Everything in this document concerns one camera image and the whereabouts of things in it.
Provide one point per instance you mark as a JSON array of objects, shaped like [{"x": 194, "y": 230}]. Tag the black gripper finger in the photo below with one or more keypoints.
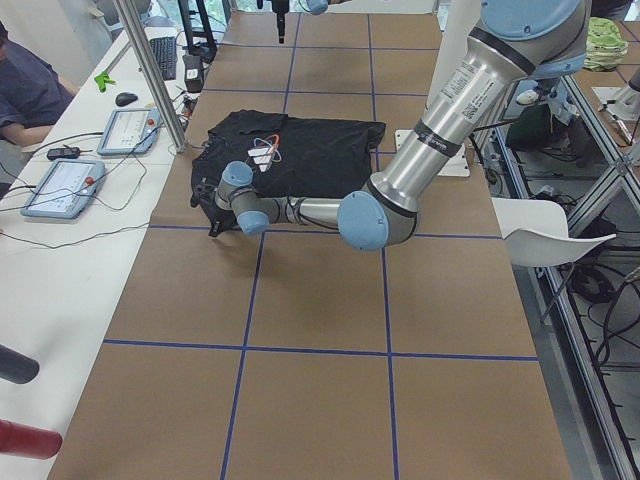
[
  {"x": 281, "y": 27},
  {"x": 216, "y": 229}
]

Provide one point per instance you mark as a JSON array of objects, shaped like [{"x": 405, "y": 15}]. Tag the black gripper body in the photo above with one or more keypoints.
[
  {"x": 280, "y": 20},
  {"x": 214, "y": 212}
]

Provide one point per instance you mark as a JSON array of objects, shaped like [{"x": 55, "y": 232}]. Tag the black t-shirt with logo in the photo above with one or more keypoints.
[{"x": 291, "y": 157}]

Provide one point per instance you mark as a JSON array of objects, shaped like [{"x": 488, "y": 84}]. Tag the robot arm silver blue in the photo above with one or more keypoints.
[
  {"x": 314, "y": 7},
  {"x": 510, "y": 42}
]

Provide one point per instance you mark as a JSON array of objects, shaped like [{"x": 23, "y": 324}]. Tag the black box with label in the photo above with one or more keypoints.
[{"x": 193, "y": 73}]

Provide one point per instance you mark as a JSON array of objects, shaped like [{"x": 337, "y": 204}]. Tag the black keyboard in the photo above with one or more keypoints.
[{"x": 164, "y": 52}]

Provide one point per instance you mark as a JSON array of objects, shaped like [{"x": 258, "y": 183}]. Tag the far teach pendant tablet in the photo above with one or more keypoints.
[{"x": 129, "y": 131}]

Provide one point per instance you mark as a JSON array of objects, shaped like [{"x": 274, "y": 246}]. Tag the teach pendant tablet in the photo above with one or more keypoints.
[
  {"x": 129, "y": 131},
  {"x": 65, "y": 190}
]

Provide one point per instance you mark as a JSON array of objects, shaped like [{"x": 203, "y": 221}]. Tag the black computer mouse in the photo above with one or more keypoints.
[{"x": 125, "y": 98}]

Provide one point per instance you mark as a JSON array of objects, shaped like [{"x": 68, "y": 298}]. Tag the near teach pendant tablet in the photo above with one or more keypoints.
[{"x": 65, "y": 190}]

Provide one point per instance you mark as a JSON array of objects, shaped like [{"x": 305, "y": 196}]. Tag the black handheld remote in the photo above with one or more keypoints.
[{"x": 65, "y": 152}]

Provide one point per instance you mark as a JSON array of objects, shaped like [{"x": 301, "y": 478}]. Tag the green plastic clip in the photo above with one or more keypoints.
[{"x": 102, "y": 80}]

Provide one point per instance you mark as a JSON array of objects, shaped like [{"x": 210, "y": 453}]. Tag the seated person in blue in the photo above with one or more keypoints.
[{"x": 33, "y": 95}]

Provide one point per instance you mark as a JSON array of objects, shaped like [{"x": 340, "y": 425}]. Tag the red bottle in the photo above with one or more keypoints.
[{"x": 27, "y": 441}]

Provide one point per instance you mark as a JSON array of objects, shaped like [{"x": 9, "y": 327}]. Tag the white plastic chair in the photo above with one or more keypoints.
[{"x": 536, "y": 233}]

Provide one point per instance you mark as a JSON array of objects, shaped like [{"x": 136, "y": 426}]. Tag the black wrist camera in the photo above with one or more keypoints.
[{"x": 203, "y": 194}]

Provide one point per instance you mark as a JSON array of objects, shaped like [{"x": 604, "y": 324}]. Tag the aluminium frame post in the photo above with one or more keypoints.
[{"x": 138, "y": 39}]

